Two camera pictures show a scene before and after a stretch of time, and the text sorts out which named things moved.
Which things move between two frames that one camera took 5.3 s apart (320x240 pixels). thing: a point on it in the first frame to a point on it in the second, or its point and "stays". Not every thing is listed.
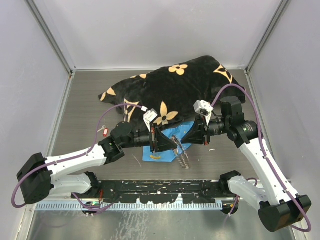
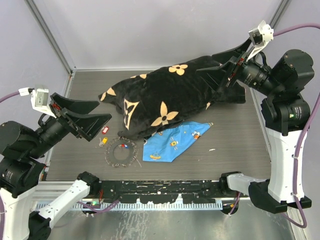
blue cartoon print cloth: (176, 134) stays
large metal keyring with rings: (182, 157) to (107, 151)
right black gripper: (199, 133) to (215, 76)
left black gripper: (158, 141) to (82, 124)
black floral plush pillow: (172, 93) stays
